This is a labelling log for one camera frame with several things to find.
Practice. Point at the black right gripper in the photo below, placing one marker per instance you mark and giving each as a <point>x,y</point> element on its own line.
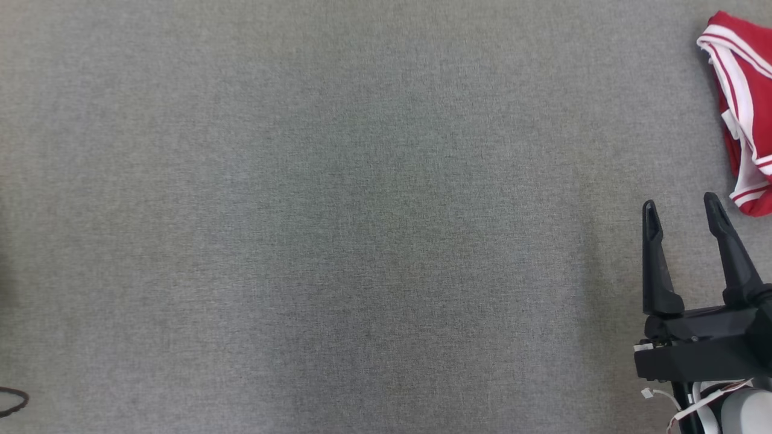
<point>705,349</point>

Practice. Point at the red white numbered jersey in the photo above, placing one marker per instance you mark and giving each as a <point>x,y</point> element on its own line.
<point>765,108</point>

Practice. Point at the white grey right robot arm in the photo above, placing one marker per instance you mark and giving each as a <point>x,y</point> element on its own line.
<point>748,416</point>

